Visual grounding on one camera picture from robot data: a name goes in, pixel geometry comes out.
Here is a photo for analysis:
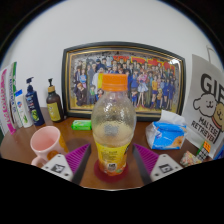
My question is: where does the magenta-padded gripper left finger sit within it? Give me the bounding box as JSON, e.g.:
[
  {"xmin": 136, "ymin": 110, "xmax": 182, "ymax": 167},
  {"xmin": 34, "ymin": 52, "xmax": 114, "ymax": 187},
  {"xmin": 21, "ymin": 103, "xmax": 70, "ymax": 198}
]
[{"xmin": 41, "ymin": 143, "xmax": 92, "ymax": 186}]

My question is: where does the dark blue pump bottle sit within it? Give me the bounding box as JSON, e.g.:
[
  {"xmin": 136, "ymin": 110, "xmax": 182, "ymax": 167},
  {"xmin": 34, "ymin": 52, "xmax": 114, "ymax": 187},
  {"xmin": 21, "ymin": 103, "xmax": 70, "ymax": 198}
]
[{"xmin": 25, "ymin": 76, "xmax": 46, "ymax": 127}]

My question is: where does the framed cartoon crowd picture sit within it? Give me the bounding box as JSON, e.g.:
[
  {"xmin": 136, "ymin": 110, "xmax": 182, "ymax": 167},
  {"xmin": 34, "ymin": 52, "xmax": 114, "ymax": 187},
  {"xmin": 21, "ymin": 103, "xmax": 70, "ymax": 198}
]
[{"xmin": 61, "ymin": 41, "xmax": 187, "ymax": 122}]

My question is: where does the white toothpaste tube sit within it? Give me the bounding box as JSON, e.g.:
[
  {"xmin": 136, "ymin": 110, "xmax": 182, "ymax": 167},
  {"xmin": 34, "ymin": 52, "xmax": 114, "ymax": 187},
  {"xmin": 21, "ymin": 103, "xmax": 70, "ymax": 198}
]
[{"xmin": 14, "ymin": 88, "xmax": 34, "ymax": 129}]

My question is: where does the pink mug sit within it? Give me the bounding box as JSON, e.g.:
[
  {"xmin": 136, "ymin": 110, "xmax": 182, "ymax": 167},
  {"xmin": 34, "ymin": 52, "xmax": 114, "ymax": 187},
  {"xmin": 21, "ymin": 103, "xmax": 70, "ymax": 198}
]
[{"xmin": 29, "ymin": 125, "xmax": 70, "ymax": 168}]

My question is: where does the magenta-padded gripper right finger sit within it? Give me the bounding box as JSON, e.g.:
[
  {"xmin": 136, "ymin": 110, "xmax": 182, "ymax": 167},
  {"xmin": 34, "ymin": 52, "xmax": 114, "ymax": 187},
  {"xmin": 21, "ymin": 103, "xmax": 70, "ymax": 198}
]
[{"xmin": 132, "ymin": 143, "xmax": 184, "ymax": 186}]

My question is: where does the brown pump bottle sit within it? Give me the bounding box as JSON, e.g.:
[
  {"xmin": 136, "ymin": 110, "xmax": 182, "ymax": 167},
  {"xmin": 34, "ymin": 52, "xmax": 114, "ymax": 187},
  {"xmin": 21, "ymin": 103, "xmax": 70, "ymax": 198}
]
[{"xmin": 45, "ymin": 78, "xmax": 65, "ymax": 123}]

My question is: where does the white dog print bag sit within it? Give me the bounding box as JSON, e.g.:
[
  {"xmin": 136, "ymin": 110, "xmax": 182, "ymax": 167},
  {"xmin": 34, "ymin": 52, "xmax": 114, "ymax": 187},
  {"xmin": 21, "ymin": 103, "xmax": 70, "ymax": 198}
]
[{"xmin": 182, "ymin": 54, "xmax": 224, "ymax": 158}]

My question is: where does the green and white box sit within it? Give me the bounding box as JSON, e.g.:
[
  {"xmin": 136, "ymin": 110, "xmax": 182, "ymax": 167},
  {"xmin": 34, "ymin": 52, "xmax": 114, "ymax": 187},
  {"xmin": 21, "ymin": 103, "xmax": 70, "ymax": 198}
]
[{"xmin": 8, "ymin": 61, "xmax": 23, "ymax": 129}]

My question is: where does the flat round red coaster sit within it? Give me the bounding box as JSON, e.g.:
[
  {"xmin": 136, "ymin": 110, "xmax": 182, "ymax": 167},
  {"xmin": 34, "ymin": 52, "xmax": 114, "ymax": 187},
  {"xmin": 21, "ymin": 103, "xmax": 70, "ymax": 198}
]
[{"xmin": 93, "ymin": 159, "xmax": 130, "ymax": 183}]

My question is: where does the pink and white box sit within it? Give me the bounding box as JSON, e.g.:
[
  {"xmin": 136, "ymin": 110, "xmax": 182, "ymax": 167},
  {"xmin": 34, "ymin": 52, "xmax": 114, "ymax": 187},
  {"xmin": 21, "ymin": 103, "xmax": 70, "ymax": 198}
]
[{"xmin": 0, "ymin": 68, "xmax": 17, "ymax": 136}]

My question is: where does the colourful puzzle cube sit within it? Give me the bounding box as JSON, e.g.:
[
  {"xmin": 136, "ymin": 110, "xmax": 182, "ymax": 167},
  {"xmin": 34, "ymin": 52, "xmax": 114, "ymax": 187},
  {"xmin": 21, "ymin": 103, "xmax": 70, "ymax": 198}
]
[{"xmin": 196, "ymin": 140, "xmax": 212, "ymax": 162}]

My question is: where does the green small packet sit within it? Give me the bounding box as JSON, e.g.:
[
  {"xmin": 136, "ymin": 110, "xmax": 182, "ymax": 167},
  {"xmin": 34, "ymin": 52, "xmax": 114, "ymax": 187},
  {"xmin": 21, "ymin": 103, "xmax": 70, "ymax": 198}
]
[{"xmin": 71, "ymin": 119, "xmax": 93, "ymax": 131}]

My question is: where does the colourful patterned small box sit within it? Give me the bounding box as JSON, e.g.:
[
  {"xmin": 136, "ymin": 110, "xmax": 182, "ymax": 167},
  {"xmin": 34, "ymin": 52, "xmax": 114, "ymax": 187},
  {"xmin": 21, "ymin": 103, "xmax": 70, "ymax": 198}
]
[{"xmin": 179, "ymin": 150, "xmax": 203, "ymax": 168}]

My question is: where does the blue tissue pack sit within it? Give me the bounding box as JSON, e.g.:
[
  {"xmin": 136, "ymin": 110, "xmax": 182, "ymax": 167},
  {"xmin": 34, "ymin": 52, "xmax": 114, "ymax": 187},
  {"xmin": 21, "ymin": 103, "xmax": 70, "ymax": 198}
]
[{"xmin": 145, "ymin": 109, "xmax": 188, "ymax": 151}]

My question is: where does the clear bottle with orange cap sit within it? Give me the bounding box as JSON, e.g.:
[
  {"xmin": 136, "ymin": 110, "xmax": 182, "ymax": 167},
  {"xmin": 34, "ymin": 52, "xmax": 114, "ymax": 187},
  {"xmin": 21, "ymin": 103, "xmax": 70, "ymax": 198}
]
[{"xmin": 90, "ymin": 73, "xmax": 137, "ymax": 177}]

